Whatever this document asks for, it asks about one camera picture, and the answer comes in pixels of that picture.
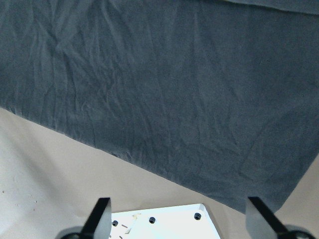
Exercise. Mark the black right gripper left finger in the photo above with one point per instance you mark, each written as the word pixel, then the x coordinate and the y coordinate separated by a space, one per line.
pixel 98 224

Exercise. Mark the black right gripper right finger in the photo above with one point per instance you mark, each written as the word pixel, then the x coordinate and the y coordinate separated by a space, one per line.
pixel 261 223

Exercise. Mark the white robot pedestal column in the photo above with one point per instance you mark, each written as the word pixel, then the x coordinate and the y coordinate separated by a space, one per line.
pixel 177 222

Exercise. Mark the black graphic t-shirt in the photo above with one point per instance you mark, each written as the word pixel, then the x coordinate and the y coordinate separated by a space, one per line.
pixel 218 96

